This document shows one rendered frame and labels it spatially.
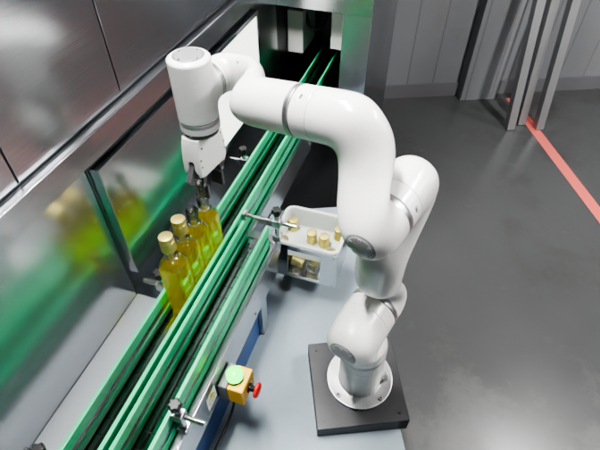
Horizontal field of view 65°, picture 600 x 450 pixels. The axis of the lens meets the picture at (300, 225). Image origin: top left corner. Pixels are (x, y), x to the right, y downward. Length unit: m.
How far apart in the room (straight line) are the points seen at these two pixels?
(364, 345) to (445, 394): 1.40
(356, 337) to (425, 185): 0.39
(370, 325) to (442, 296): 1.67
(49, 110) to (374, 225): 0.62
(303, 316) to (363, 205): 0.95
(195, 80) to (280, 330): 0.94
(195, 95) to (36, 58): 0.27
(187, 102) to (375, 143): 0.40
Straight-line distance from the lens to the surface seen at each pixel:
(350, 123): 0.72
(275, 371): 1.53
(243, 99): 0.84
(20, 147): 0.96
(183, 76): 0.93
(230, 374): 1.23
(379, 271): 0.90
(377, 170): 0.73
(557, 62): 4.03
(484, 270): 2.91
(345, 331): 1.05
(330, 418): 1.42
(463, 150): 3.74
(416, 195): 0.79
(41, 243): 1.04
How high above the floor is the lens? 2.11
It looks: 46 degrees down
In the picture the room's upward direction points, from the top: straight up
